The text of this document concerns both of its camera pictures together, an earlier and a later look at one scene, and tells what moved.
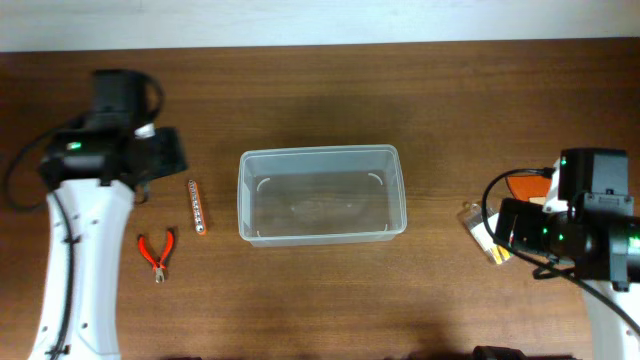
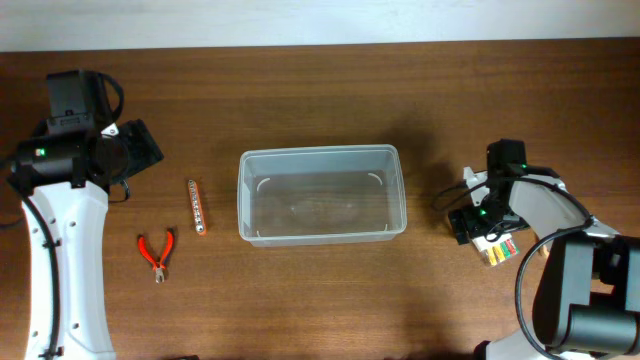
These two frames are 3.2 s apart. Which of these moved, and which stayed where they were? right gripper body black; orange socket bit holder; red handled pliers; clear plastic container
Moved: right gripper body black
Stayed: orange socket bit holder; red handled pliers; clear plastic container
